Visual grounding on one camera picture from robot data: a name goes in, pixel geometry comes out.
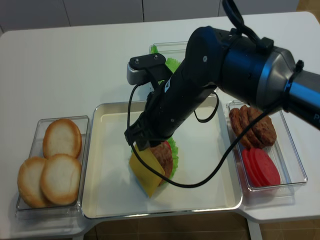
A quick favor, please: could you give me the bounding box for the middle red tomato slice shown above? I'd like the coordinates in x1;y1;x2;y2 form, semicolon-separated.
248;148;267;187

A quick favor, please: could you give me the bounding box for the right brown meat patty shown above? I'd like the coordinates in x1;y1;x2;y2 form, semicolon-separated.
247;107;277;147

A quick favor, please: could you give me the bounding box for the middle brown meat patty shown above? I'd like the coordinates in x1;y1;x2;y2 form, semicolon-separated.
239;105;265;149

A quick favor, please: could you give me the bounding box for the clear lettuce cheese container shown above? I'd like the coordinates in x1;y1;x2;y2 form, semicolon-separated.
149;41;188;63

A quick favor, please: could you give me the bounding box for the green lettuce leaf on tray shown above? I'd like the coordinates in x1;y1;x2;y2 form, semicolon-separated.
158;137;179;187

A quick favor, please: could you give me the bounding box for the clear bun container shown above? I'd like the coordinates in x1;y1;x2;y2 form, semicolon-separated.
15;115;91;220

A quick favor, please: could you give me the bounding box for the brown meat patty on tray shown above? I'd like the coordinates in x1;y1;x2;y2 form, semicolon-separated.
150;142;174;178

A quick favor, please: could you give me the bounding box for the cream rectangular serving tray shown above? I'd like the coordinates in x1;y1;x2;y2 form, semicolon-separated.
81;96;243;219

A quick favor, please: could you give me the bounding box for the back bun half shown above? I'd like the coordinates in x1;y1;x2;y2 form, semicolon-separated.
42;118;82;158

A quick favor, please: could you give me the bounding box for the bun half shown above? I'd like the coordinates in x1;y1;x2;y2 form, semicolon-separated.
42;118;82;158
17;156;50;208
40;153;82;206

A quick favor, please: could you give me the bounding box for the left brown meat patty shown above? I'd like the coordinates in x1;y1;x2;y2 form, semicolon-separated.
229;108;253;150

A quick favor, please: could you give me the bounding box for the black cable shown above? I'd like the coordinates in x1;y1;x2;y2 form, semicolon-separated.
127;0;305;188

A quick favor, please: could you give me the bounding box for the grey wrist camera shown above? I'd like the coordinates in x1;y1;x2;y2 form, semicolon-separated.
126;53;173;90

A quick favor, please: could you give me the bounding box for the green lettuce in container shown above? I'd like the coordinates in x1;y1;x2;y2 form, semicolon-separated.
149;45;181;73

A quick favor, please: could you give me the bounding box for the front right bun half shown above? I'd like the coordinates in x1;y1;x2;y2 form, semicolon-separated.
40;153;82;206

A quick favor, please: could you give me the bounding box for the right red tomato slice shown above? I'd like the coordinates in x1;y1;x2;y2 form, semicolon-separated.
249;148;281;186

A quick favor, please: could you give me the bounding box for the clear patty tomato container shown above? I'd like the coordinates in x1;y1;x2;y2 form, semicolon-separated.
233;111;308;202

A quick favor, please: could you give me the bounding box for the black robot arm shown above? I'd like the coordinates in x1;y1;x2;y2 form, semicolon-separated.
124;26;320;149

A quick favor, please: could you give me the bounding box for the front left bun half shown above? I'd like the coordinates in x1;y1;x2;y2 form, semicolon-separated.
17;156;50;208

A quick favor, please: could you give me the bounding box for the yellow cheese slice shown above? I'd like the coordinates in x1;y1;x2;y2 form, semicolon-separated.
129;144;165;198

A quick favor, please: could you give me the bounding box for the left red tomato slice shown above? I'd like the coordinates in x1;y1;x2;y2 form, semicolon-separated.
242;149;261;187

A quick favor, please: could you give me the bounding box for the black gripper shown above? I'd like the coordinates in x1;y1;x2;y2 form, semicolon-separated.
124;61;216;151

